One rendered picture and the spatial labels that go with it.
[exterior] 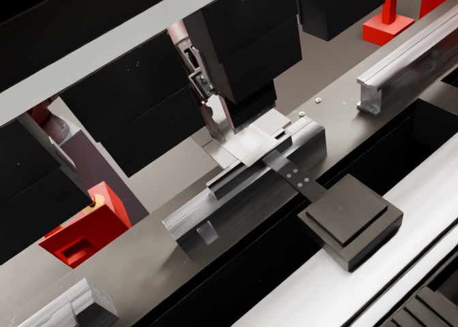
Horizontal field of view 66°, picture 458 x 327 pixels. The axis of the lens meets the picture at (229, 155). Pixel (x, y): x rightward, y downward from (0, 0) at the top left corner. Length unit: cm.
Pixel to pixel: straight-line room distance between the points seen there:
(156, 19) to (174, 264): 51
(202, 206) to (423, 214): 39
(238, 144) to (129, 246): 34
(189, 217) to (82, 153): 85
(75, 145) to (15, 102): 103
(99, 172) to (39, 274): 88
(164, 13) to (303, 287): 43
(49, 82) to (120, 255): 52
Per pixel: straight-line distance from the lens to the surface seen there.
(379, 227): 58
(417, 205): 65
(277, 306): 58
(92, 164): 154
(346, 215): 58
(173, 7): 46
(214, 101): 87
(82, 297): 75
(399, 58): 96
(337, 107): 97
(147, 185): 220
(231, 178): 69
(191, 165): 216
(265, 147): 72
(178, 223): 72
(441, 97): 99
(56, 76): 44
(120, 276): 84
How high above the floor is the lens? 153
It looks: 46 degrees down
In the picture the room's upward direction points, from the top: 22 degrees counter-clockwise
